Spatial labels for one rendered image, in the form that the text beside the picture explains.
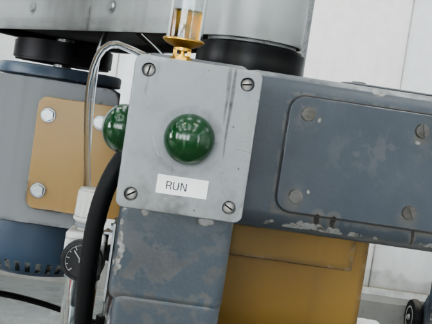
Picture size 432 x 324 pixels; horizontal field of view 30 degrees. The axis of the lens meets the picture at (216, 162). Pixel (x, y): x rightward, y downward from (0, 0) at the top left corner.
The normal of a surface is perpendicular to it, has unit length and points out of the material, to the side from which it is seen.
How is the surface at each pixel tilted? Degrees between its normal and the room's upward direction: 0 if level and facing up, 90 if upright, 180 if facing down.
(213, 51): 90
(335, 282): 90
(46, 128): 90
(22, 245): 91
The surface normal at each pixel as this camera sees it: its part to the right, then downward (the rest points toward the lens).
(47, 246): 0.33, 0.12
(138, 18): -0.75, -0.07
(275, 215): 0.01, 0.25
